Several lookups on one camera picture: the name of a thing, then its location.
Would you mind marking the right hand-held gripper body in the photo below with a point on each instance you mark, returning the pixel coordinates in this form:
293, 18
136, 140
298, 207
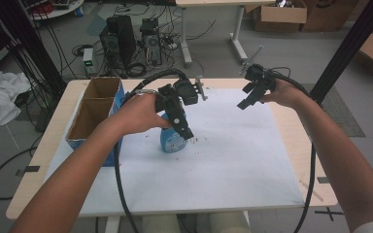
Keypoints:
259, 77

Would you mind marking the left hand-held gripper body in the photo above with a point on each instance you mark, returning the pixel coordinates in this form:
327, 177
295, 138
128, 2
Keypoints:
178, 97

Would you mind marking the blue plastic bottle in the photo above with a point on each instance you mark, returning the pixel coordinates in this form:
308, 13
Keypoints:
171, 140

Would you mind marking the person's right hand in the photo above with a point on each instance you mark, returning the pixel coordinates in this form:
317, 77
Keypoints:
285, 93

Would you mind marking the person's left hand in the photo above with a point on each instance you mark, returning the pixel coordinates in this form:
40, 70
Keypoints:
139, 113

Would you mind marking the white table mat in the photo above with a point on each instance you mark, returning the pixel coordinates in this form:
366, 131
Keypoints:
213, 168

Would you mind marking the small black computer tower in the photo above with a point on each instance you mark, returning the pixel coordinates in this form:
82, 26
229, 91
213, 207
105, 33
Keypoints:
151, 40

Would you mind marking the white-legged desk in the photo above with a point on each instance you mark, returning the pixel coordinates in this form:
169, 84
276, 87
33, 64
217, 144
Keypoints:
184, 32

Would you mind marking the open brown cardboard box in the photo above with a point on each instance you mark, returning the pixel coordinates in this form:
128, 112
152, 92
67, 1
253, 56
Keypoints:
281, 16

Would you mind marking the large black computer tower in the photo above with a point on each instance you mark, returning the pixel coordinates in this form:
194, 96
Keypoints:
119, 39

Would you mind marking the blue cardboard box with divider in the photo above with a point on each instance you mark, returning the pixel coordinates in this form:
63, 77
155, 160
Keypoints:
94, 113

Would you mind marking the closed brown cardboard box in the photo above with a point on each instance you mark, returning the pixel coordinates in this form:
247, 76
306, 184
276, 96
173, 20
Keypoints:
327, 14

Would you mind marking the black metal stand beam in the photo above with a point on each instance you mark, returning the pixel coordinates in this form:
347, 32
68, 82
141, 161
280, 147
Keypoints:
349, 48

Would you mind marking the grey power supply unit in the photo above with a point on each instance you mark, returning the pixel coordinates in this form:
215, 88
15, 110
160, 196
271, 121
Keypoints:
88, 59

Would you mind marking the round white table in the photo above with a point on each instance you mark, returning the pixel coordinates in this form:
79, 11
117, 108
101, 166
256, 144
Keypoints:
58, 11

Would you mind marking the white crumpled cloth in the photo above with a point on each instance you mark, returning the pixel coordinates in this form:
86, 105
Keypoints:
0, 97

